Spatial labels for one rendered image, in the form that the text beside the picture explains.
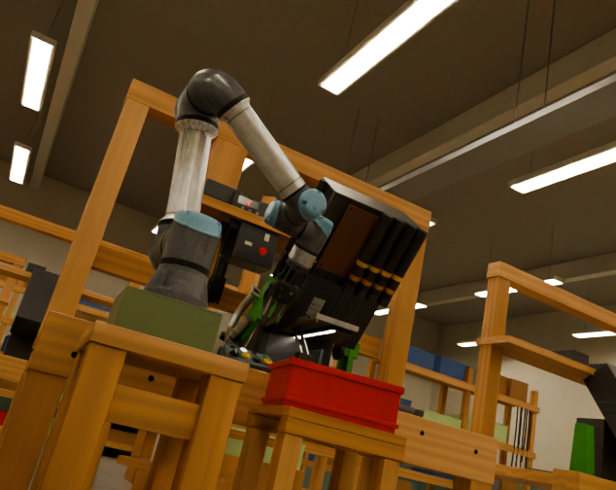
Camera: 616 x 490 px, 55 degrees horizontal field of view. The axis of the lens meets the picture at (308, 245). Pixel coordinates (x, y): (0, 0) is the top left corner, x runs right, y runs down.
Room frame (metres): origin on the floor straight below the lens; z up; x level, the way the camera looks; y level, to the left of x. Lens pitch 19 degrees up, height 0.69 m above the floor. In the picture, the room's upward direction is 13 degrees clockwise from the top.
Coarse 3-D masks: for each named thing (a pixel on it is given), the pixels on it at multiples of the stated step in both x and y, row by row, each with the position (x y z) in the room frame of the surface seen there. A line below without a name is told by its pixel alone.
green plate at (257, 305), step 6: (270, 276) 2.06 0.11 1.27; (276, 276) 2.00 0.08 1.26; (270, 282) 2.03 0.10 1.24; (264, 288) 2.05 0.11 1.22; (258, 300) 2.03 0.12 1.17; (276, 300) 1.99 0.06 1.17; (258, 306) 2.00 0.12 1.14; (252, 312) 2.03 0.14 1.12; (258, 312) 1.96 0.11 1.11; (270, 312) 1.99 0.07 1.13
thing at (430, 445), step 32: (64, 320) 1.52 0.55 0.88; (32, 352) 1.63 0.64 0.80; (64, 352) 1.53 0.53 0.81; (128, 384) 1.60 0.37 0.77; (160, 384) 1.63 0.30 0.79; (256, 384) 1.73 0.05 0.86; (416, 416) 1.95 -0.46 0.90; (416, 448) 1.96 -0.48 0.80; (448, 448) 2.01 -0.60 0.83; (480, 448) 2.06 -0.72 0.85; (480, 480) 2.06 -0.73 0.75
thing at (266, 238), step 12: (240, 228) 2.18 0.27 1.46; (252, 228) 2.20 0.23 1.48; (240, 240) 2.19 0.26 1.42; (252, 240) 2.21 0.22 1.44; (264, 240) 2.23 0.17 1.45; (276, 240) 2.24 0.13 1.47; (228, 252) 2.23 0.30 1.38; (240, 252) 2.19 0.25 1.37; (252, 252) 2.21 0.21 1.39; (264, 252) 2.23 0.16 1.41; (240, 264) 2.28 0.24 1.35; (252, 264) 2.24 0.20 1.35; (264, 264) 2.24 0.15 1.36
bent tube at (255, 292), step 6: (252, 288) 2.04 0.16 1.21; (252, 294) 2.02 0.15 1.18; (258, 294) 2.04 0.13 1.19; (246, 300) 2.06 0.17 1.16; (252, 300) 2.06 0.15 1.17; (240, 306) 2.08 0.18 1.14; (246, 306) 2.08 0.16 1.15; (234, 312) 2.09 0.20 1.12; (240, 312) 2.09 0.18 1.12; (234, 318) 2.08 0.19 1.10; (228, 324) 2.08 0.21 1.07; (234, 324) 2.08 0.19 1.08; (228, 330) 2.05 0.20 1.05; (228, 336) 2.01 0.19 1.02
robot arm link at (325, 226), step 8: (320, 216) 1.56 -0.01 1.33; (312, 224) 1.56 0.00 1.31; (320, 224) 1.56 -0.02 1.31; (328, 224) 1.56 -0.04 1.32; (304, 232) 1.56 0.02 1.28; (312, 232) 1.57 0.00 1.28; (320, 232) 1.57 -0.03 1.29; (328, 232) 1.59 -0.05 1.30; (296, 240) 1.61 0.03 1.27; (304, 240) 1.59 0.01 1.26; (312, 240) 1.58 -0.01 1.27; (320, 240) 1.59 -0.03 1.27; (304, 248) 1.59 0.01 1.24; (312, 248) 1.59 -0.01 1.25; (320, 248) 1.61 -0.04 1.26
